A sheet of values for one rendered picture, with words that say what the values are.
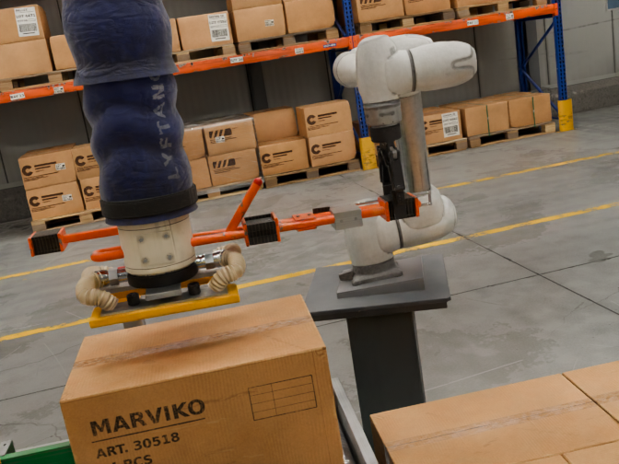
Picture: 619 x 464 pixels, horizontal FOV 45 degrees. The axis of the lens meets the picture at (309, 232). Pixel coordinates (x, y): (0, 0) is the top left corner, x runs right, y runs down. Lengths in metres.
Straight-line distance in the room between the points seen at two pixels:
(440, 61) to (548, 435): 1.00
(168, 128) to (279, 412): 0.69
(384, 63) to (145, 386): 0.92
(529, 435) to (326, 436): 0.57
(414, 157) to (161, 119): 1.07
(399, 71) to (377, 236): 0.93
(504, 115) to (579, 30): 2.49
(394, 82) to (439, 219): 0.93
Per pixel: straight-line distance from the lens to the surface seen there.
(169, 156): 1.73
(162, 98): 1.72
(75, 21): 1.73
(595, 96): 12.09
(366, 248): 2.63
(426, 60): 1.83
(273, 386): 1.75
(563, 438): 2.10
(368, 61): 1.81
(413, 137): 2.50
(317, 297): 2.66
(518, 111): 10.16
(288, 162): 9.15
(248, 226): 1.79
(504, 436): 2.11
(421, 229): 2.64
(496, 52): 11.43
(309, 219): 1.83
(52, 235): 2.10
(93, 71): 1.71
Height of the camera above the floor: 1.62
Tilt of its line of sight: 14 degrees down
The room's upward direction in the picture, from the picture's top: 9 degrees counter-clockwise
